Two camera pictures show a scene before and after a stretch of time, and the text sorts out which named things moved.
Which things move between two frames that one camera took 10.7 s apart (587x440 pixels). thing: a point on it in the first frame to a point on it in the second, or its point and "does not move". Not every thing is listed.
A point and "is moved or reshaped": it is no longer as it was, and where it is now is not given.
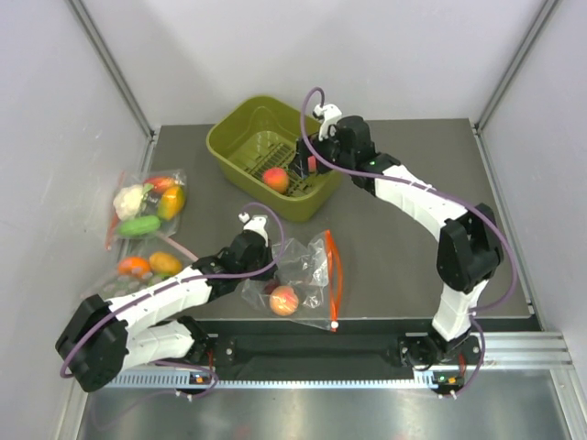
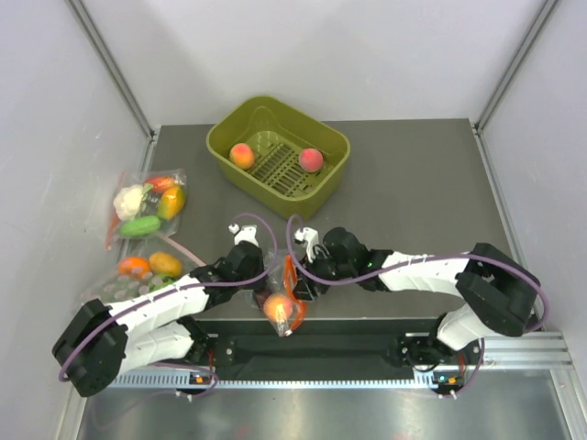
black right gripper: [319, 146] to [306, 286]
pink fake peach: [312, 163] does not move
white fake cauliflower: [128, 201] does not move
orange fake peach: [277, 178] to [241, 156]
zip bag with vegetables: [149, 205] does not move
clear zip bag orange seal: [306, 287] is moved or reshaped
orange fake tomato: [134, 267] does not move
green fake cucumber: [139, 225] does not move
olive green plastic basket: [259, 136] does not move
